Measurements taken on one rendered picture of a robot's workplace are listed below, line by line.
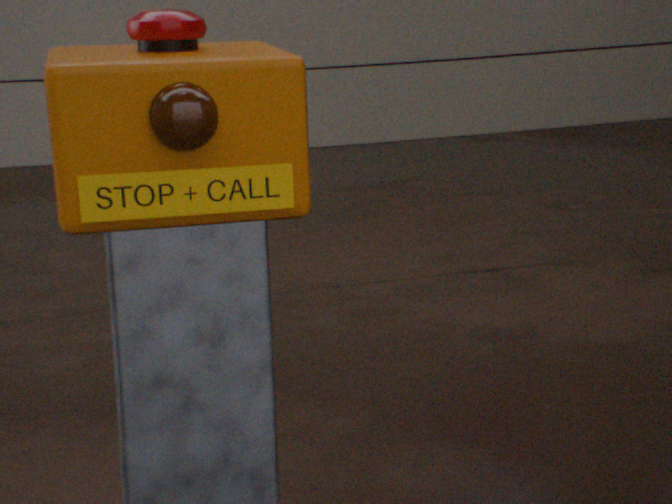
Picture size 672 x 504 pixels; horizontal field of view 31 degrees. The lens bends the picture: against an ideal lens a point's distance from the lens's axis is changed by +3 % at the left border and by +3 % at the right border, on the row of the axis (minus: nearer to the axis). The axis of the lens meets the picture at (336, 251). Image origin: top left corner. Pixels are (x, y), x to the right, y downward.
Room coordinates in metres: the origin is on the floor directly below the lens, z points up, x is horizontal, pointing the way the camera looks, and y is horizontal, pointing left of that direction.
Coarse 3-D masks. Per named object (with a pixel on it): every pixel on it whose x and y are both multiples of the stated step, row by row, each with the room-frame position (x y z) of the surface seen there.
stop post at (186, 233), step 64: (64, 64) 0.55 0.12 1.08; (128, 64) 0.55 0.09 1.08; (192, 64) 0.55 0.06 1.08; (256, 64) 0.56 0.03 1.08; (64, 128) 0.54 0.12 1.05; (128, 128) 0.55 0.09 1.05; (256, 128) 0.56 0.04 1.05; (64, 192) 0.54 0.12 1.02; (128, 192) 0.55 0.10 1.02; (192, 192) 0.55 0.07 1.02; (256, 192) 0.56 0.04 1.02; (128, 256) 0.57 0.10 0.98; (192, 256) 0.57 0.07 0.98; (256, 256) 0.58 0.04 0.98; (128, 320) 0.57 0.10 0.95; (192, 320) 0.57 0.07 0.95; (256, 320) 0.58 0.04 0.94; (128, 384) 0.57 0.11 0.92; (192, 384) 0.57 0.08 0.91; (256, 384) 0.58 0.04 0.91; (128, 448) 0.56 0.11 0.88; (192, 448) 0.57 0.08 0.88; (256, 448) 0.58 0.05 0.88
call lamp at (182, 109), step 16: (160, 96) 0.54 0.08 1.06; (176, 96) 0.54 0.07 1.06; (192, 96) 0.54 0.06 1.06; (208, 96) 0.55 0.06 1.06; (160, 112) 0.54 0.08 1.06; (176, 112) 0.54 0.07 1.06; (192, 112) 0.54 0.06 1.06; (208, 112) 0.55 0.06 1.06; (160, 128) 0.54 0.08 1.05; (176, 128) 0.54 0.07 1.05; (192, 128) 0.54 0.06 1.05; (208, 128) 0.55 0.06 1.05; (176, 144) 0.54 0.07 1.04; (192, 144) 0.54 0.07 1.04
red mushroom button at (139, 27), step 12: (144, 12) 0.60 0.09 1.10; (156, 12) 0.60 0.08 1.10; (168, 12) 0.60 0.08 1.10; (180, 12) 0.60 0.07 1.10; (132, 24) 0.60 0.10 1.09; (144, 24) 0.59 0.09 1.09; (156, 24) 0.59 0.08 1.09; (168, 24) 0.59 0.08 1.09; (180, 24) 0.59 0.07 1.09; (192, 24) 0.60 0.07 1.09; (204, 24) 0.61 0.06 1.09; (132, 36) 0.60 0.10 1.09; (144, 36) 0.59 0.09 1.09; (156, 36) 0.59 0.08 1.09; (168, 36) 0.59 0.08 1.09; (180, 36) 0.59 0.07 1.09; (192, 36) 0.60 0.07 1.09
